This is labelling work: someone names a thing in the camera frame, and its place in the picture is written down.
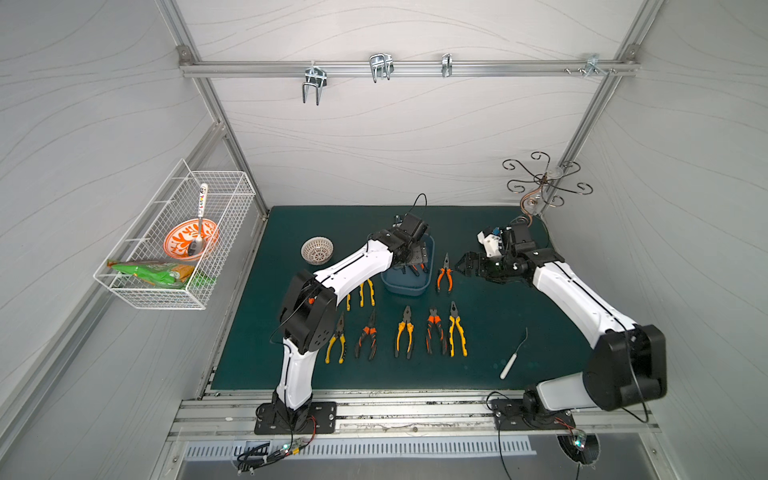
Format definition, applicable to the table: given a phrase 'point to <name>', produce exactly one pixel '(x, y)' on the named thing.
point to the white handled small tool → (512, 360)
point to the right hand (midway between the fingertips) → (470, 267)
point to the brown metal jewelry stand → (544, 187)
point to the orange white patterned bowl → (179, 238)
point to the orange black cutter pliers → (432, 320)
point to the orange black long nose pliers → (371, 330)
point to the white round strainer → (317, 250)
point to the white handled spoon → (197, 246)
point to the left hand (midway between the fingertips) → (415, 255)
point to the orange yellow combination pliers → (406, 322)
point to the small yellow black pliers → (456, 321)
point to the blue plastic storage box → (409, 283)
